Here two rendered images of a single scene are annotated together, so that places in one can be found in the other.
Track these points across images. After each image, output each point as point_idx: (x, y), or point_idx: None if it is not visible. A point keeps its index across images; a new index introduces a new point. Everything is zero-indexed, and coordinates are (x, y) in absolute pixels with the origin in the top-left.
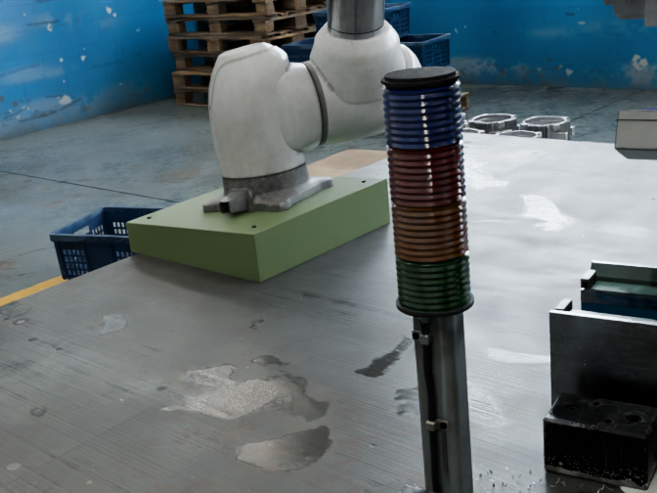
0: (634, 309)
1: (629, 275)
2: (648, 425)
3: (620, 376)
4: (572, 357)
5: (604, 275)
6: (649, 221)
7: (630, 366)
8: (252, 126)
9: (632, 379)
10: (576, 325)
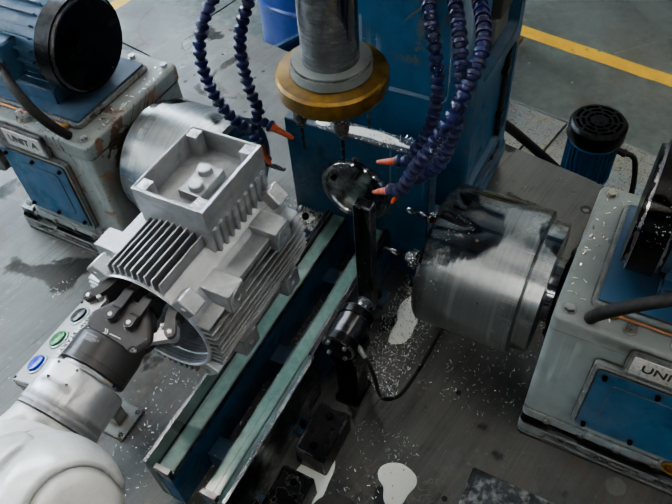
0: (193, 451)
1: (167, 443)
2: (302, 475)
3: (255, 478)
4: (238, 502)
5: (159, 458)
6: None
7: (257, 470)
8: None
9: (259, 472)
10: (235, 491)
